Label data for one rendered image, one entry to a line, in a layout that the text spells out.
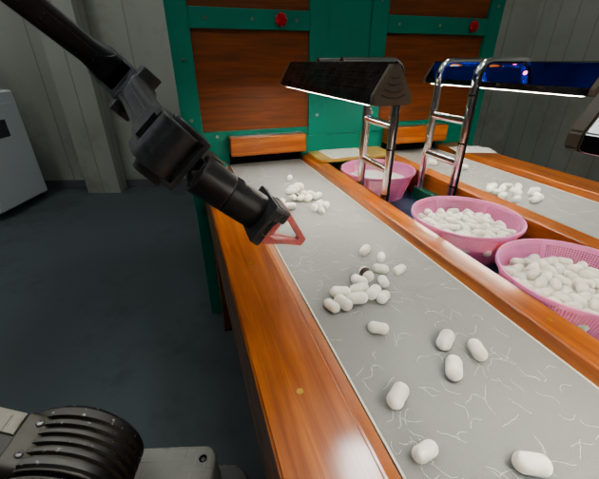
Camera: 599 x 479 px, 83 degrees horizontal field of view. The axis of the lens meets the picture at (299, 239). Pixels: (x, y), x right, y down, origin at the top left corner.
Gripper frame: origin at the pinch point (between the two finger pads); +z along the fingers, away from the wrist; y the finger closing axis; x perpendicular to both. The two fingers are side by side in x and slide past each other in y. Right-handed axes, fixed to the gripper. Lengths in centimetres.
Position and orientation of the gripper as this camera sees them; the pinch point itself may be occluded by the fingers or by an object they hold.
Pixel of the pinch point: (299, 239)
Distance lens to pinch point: 56.3
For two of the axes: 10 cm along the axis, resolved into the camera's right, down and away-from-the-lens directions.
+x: -6.2, 7.7, 1.7
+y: -3.1, -4.4, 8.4
